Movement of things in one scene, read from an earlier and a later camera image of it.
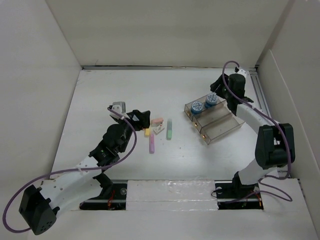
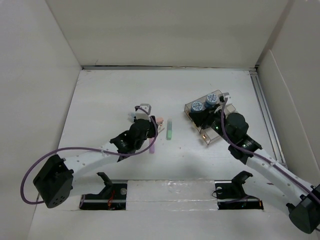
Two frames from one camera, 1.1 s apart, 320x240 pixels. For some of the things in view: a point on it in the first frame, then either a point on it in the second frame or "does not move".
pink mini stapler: [156, 121] does not move
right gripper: [214, 85] to [203, 116]
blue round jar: [197, 107] does not move
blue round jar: [211, 100] does not move
